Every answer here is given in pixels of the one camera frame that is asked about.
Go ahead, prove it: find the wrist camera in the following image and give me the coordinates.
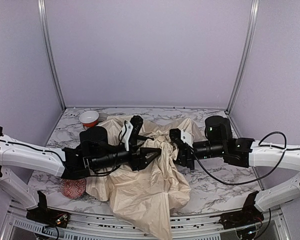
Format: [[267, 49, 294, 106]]
[[119, 115, 143, 152], [180, 129, 193, 147]]

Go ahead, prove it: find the front aluminium rail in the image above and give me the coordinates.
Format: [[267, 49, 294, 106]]
[[0, 201, 291, 240]]

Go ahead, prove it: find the right aluminium frame post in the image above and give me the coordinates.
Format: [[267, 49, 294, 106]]
[[226, 0, 260, 115]]

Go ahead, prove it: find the left aluminium frame post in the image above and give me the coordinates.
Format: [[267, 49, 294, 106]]
[[37, 0, 66, 112]]

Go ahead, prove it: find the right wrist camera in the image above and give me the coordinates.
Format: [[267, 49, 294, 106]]
[[180, 129, 193, 147]]

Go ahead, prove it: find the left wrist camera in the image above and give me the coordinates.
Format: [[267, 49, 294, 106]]
[[119, 115, 143, 152]]

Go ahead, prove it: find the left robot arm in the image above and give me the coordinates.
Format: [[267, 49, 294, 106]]
[[0, 126, 162, 228]]

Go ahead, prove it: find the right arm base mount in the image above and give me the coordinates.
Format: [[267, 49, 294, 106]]
[[218, 211, 265, 230]]

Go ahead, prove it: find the aluminium frame post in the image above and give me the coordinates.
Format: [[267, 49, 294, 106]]
[[37, 0, 66, 112], [226, 0, 260, 115]]

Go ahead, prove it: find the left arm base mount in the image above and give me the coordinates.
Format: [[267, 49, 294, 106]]
[[26, 208, 70, 228]]

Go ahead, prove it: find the grey ringed silicone mat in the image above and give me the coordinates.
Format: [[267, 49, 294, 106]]
[[98, 112, 109, 123]]

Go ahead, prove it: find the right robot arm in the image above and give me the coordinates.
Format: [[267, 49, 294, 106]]
[[169, 115, 300, 223]]

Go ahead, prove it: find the beige folding umbrella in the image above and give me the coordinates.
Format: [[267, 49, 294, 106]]
[[86, 117, 203, 240]]

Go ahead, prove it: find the orange white bowl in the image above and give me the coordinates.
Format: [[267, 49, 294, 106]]
[[79, 110, 100, 128]]

